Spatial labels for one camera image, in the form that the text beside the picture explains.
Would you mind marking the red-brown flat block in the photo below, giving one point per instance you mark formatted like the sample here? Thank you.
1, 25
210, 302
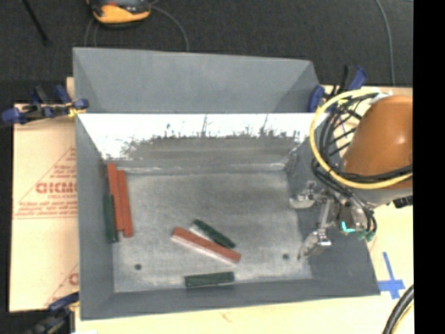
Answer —
125, 204
114, 193
208, 245

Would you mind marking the black cylinder on white bracket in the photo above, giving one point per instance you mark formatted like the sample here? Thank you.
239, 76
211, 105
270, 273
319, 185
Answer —
404, 201

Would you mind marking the dark green flat block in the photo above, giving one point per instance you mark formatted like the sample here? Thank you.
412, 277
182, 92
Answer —
209, 279
215, 234
110, 221

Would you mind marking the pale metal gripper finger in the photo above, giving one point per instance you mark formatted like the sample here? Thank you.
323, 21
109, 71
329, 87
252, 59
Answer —
318, 242
301, 201

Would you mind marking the brown cardboard board red print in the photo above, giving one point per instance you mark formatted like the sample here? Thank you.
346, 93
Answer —
41, 242

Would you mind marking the grey metal bin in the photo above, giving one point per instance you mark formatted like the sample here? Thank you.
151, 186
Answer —
208, 200

